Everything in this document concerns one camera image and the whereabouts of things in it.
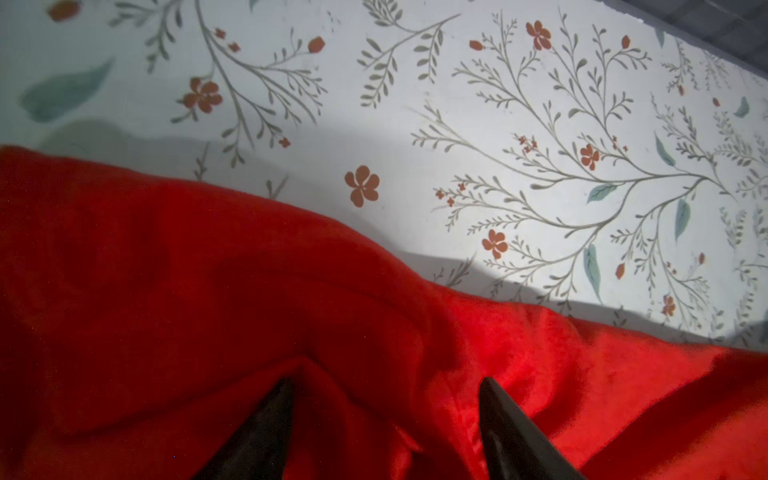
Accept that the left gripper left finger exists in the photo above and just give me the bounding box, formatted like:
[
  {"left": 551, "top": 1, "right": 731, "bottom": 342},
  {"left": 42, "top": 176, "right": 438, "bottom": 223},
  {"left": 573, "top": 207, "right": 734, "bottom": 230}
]
[{"left": 192, "top": 379, "right": 294, "bottom": 480}]

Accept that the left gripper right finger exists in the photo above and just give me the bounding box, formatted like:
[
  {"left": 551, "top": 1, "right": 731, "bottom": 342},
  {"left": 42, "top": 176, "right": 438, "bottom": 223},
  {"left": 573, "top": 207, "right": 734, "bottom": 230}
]
[{"left": 478, "top": 377, "right": 584, "bottom": 480}]

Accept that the red t shirt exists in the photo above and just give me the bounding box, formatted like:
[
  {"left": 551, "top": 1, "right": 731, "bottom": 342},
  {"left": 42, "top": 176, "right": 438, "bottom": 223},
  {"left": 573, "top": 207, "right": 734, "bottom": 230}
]
[{"left": 1, "top": 146, "right": 767, "bottom": 479}]

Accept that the floral table cloth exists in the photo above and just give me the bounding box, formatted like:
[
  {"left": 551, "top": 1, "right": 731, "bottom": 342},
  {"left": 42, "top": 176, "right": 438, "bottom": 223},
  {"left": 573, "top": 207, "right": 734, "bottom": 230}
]
[{"left": 1, "top": 1, "right": 767, "bottom": 351}]

